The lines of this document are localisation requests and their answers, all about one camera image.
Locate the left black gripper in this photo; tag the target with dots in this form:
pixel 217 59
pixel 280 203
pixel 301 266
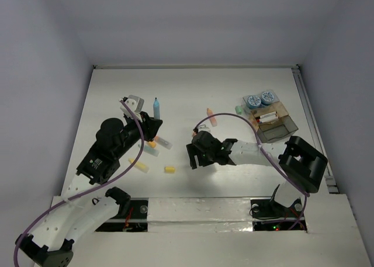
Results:
pixel 149 125

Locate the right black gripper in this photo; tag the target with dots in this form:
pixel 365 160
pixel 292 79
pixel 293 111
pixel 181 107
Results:
pixel 192 148

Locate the blue highlighter pen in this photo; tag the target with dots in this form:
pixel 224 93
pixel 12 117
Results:
pixel 156 109

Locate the blue patterned tape roll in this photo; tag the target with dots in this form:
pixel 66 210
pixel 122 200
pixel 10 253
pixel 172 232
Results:
pixel 253 102

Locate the red whiteboard marker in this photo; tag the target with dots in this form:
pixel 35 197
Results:
pixel 266 117

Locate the blue whiteboard marker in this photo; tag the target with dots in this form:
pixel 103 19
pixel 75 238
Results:
pixel 267 119

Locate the black whiteboard marker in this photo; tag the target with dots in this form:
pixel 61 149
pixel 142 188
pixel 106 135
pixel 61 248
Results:
pixel 268 114

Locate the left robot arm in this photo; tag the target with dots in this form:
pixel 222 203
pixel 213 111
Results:
pixel 90 199

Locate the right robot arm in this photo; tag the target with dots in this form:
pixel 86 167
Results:
pixel 300 164

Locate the small orange cap left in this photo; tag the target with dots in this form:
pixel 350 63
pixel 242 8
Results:
pixel 152 144

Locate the orange highlighter pen left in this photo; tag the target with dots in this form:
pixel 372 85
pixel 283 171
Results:
pixel 163 142

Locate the orange highlighter pen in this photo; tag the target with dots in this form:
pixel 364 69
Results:
pixel 211 116
pixel 163 142

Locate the green highlighter pen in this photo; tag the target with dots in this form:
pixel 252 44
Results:
pixel 152 151

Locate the yellow highlighter cap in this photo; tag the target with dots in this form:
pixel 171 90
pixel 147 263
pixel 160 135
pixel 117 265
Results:
pixel 169 170

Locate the orange highlighter pen centre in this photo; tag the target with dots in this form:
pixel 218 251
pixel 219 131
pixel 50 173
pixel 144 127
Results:
pixel 211 116

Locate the yellow highlighter pen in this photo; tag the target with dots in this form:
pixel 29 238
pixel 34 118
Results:
pixel 139 165

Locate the green highlighter cap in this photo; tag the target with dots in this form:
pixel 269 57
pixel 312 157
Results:
pixel 238 110

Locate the clear compartment organizer box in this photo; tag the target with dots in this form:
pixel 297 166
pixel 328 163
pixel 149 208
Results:
pixel 276 130

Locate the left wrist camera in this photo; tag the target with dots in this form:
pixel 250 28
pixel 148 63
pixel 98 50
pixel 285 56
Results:
pixel 131 106

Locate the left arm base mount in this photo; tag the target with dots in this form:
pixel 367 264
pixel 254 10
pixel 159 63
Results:
pixel 132 221

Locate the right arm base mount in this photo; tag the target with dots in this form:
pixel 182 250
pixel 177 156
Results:
pixel 267 215

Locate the aluminium rail right edge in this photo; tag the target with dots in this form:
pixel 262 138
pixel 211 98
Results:
pixel 330 181

